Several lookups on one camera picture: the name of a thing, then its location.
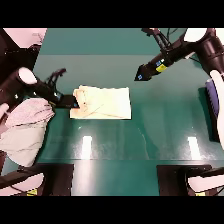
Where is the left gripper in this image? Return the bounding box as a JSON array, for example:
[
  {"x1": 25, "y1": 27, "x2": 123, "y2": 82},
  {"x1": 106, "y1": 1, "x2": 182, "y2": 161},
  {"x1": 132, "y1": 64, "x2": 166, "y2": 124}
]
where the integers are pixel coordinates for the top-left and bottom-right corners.
[{"x1": 54, "y1": 94, "x2": 80, "y2": 110}]

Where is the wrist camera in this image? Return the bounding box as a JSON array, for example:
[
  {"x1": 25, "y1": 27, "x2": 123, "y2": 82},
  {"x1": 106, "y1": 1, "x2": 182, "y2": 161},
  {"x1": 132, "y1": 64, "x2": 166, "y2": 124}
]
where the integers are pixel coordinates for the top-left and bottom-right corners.
[
  {"x1": 140, "y1": 28, "x2": 170, "y2": 51},
  {"x1": 45, "y1": 67, "x2": 68, "y2": 92}
]

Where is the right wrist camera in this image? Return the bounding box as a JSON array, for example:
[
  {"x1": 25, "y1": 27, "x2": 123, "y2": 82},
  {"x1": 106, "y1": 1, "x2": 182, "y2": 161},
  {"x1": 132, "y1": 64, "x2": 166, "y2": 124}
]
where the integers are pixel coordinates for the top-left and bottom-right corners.
[{"x1": 140, "y1": 28, "x2": 170, "y2": 51}]

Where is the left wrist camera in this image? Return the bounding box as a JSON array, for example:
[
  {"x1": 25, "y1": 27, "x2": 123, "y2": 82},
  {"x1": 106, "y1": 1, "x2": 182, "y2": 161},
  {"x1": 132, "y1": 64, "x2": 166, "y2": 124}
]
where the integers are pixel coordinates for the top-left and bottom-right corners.
[{"x1": 45, "y1": 67, "x2": 68, "y2": 92}]

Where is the light grey garment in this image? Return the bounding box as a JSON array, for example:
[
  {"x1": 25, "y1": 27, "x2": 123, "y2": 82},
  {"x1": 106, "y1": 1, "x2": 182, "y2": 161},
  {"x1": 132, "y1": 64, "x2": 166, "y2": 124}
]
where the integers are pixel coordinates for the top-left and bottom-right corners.
[{"x1": 0, "y1": 120, "x2": 48, "y2": 168}]

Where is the pink-grey garment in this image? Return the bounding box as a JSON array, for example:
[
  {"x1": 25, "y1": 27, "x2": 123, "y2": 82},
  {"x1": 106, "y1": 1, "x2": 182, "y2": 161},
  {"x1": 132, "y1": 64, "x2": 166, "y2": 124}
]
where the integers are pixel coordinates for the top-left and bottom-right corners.
[{"x1": 4, "y1": 97, "x2": 56, "y2": 129}]

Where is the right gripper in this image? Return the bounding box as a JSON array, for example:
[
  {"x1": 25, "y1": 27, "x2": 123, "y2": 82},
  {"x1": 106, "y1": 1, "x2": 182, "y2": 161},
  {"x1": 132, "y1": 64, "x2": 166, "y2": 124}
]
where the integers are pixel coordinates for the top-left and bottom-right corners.
[{"x1": 133, "y1": 62, "x2": 156, "y2": 82}]

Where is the cream shirt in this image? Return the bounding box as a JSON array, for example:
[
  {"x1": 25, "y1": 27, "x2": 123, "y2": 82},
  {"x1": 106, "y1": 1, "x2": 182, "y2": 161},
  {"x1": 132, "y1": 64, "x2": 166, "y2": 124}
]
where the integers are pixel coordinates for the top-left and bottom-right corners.
[{"x1": 69, "y1": 84, "x2": 133, "y2": 121}]

